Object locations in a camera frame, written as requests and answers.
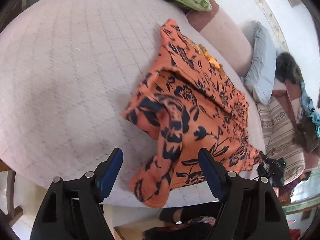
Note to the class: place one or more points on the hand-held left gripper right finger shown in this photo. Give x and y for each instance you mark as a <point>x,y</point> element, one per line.
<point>211,172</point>

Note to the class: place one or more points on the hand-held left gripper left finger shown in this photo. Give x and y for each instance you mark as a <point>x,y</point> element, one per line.
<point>110,172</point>

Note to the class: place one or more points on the orange black floral blouse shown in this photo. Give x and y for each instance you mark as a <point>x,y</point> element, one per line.
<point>200,110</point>

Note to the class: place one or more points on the striped floral cushion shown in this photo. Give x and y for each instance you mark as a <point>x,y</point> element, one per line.
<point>275,130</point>

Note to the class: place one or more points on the brown garment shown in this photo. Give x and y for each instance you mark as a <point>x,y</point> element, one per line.
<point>308,137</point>

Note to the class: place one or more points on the pink maroon blanket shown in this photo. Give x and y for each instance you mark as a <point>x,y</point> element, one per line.
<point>291,97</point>

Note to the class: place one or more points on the light blue crumpled cloth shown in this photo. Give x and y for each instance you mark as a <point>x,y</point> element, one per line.
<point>306,102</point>

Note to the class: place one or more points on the red cloth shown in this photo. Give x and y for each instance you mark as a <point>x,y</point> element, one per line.
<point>295,235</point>

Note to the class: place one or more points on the dark furry cloth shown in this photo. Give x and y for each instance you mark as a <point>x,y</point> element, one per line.
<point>287,67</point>

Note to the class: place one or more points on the light blue pillow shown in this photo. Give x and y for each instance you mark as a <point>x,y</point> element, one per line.
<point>262,67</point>

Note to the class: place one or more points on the wooden furniture leg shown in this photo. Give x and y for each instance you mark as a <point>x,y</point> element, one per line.
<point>11,187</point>

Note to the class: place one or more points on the pink maroon bolster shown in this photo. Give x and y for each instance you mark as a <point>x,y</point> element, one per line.
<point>225,37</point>

